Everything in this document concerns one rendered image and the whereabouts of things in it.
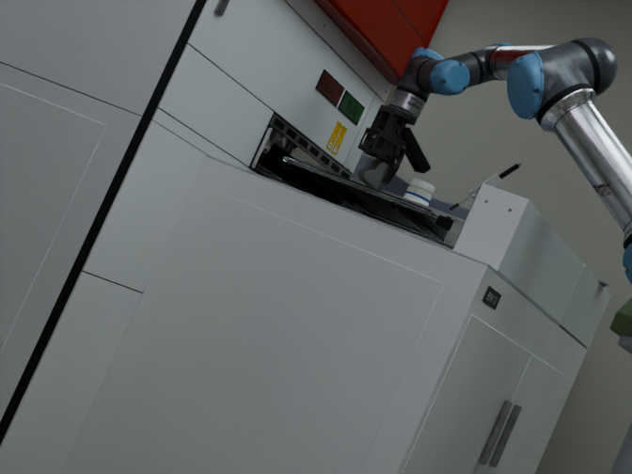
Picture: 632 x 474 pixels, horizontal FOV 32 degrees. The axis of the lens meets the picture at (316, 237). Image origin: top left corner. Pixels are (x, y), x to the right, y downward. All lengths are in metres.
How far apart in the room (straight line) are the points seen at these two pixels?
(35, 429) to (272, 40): 0.89
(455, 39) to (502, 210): 3.77
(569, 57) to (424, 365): 0.63
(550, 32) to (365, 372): 3.75
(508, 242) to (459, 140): 3.51
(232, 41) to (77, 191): 0.41
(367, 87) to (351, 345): 0.88
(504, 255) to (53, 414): 0.88
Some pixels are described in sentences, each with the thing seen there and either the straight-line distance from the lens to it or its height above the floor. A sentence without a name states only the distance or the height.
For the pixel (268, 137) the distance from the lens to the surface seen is 2.31.
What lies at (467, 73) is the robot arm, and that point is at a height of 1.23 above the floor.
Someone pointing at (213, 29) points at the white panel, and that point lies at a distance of 2.08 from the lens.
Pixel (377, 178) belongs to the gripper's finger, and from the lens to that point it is 2.48.
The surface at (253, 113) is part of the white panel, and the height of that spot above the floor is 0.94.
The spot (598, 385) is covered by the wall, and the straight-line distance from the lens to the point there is 4.85.
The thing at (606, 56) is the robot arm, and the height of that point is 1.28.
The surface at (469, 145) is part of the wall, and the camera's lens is 5.41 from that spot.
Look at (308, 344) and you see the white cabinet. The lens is 1.97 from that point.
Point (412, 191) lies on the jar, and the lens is 2.91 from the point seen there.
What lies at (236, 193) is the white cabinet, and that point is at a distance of 2.11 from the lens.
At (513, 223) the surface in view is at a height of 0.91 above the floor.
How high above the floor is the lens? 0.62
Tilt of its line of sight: 4 degrees up
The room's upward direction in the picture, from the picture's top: 24 degrees clockwise
